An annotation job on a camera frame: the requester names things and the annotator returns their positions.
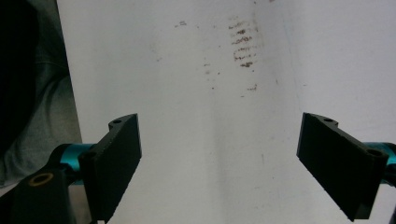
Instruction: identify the grey cloth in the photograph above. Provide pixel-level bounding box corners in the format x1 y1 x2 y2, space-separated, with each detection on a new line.
0 0 83 189

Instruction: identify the dark cloth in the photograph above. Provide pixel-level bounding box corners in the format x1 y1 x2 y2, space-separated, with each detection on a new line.
0 0 41 153

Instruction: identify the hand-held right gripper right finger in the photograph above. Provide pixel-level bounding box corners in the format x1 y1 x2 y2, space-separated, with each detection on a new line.
296 112 396 222

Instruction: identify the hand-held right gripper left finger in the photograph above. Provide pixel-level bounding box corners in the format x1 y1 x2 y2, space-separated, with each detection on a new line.
59 113 143 224

